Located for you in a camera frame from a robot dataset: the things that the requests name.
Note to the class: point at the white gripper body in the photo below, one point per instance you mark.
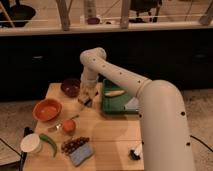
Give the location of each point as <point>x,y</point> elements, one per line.
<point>87,91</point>

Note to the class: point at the wooden board eraser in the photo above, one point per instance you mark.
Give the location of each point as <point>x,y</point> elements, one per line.
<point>85,100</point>

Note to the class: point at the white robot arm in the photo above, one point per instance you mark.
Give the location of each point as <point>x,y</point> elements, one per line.
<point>162,115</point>

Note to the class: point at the dark red bowl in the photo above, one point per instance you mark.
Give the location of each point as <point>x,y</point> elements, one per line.
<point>71,87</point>

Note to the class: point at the yellow banana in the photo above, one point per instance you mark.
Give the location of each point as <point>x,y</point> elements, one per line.
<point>114,93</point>

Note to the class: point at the green plastic tray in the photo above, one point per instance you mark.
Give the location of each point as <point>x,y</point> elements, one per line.
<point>115,105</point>

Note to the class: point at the orange bowl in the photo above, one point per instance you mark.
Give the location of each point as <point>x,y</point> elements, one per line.
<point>47,109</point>

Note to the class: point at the white triangular cloth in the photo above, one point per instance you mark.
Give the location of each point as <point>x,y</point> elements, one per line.
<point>132,104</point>

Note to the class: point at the bunch of brown grapes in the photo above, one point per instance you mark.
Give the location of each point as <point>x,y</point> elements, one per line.
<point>71,145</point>

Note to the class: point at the blue sponge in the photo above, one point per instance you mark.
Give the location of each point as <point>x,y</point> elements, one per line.
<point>81,154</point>

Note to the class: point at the green chili pepper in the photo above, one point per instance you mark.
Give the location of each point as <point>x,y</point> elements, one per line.
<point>50,141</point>

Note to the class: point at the dark bowl on shelf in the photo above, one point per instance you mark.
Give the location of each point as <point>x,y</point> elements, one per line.
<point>93,21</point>

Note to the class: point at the white round container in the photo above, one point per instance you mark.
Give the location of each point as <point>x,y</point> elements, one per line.
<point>31,143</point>

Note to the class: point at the black chair base left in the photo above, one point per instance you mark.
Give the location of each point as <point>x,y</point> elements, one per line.
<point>19,14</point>

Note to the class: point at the white handled black brush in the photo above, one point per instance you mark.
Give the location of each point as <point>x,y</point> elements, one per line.
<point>135,153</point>

